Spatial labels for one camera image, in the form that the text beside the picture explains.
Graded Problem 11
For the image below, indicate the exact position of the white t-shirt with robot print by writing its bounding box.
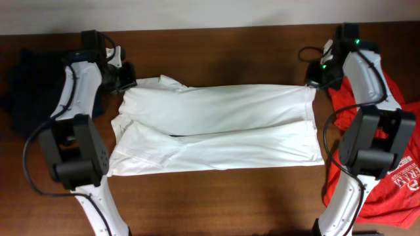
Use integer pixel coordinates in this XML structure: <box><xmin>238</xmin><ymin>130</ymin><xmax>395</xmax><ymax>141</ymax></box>
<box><xmin>108</xmin><ymin>75</ymin><xmax>324</xmax><ymax>176</ymax></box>

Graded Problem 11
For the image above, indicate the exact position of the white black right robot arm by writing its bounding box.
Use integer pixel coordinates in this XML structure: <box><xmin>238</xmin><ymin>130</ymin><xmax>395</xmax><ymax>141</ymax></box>
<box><xmin>305</xmin><ymin>23</ymin><xmax>415</xmax><ymax>236</ymax></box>

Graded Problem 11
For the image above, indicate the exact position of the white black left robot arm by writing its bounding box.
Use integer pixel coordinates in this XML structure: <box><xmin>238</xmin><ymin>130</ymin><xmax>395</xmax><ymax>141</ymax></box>
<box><xmin>22</xmin><ymin>30</ymin><xmax>137</xmax><ymax>235</ymax></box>

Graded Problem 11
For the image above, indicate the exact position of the red t-shirt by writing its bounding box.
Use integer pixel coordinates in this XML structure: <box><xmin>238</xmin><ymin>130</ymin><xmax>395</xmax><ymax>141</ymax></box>
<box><xmin>323</xmin><ymin>72</ymin><xmax>419</xmax><ymax>229</ymax></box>

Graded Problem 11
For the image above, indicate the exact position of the black folded clothes pile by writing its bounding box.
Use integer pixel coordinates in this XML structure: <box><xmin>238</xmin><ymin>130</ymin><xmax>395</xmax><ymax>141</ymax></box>
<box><xmin>1</xmin><ymin>49</ymin><xmax>103</xmax><ymax>141</ymax></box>

